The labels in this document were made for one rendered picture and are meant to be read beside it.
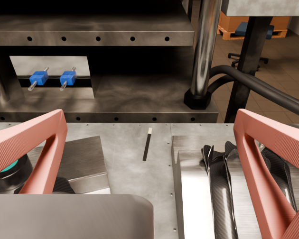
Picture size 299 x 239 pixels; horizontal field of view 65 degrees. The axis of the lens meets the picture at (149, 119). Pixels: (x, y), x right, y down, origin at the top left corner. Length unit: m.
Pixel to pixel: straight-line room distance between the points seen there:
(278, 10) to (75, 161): 0.79
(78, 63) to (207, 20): 0.45
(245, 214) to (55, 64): 0.75
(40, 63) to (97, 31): 0.24
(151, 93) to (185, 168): 0.54
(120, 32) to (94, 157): 0.46
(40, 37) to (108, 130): 0.39
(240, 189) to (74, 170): 0.32
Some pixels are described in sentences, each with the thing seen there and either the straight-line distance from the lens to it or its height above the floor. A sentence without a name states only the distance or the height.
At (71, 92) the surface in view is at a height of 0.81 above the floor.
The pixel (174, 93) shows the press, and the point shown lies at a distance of 0.96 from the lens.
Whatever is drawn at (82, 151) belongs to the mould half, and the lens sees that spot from 0.54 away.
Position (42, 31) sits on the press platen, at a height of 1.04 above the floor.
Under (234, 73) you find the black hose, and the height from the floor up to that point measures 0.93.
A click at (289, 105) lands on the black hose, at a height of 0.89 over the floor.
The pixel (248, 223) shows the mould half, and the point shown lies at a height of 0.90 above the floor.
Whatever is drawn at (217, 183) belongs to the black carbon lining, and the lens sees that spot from 0.47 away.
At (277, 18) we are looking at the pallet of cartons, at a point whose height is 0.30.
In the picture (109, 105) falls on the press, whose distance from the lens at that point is 0.89.
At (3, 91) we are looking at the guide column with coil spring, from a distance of 1.04.
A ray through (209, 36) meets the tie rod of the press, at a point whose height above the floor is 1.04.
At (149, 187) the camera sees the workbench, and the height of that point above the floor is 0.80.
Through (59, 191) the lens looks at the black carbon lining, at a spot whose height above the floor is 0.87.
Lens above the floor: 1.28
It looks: 37 degrees down
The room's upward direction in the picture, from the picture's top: straight up
